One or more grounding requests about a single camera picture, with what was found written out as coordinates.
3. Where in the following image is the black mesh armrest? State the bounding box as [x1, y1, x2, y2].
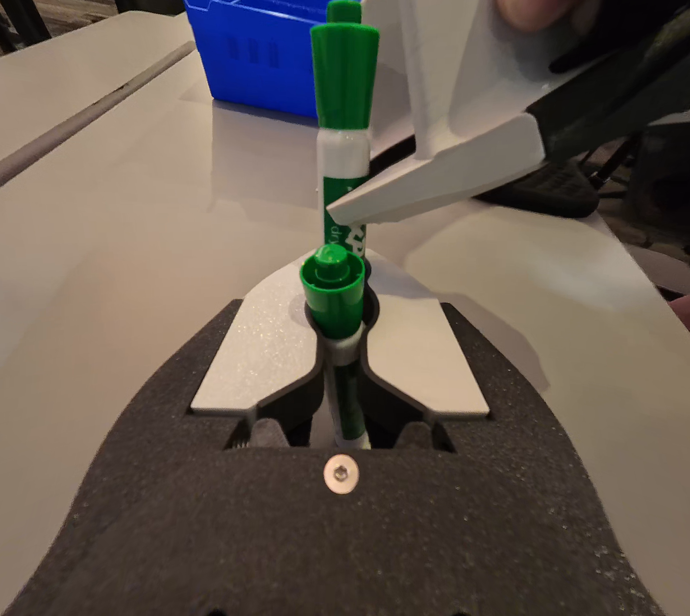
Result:
[471, 157, 601, 219]

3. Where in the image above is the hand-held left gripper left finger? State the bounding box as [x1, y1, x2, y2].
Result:
[189, 266, 327, 418]

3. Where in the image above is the blue plastic bin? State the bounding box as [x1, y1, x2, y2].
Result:
[177, 0, 363, 120]

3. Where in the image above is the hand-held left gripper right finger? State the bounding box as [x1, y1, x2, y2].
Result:
[361, 252, 492, 421]

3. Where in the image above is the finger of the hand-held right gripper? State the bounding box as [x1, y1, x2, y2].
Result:
[326, 112, 544, 227]

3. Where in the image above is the green dry-erase marker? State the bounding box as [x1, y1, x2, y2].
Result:
[309, 0, 380, 264]
[299, 243, 373, 451]

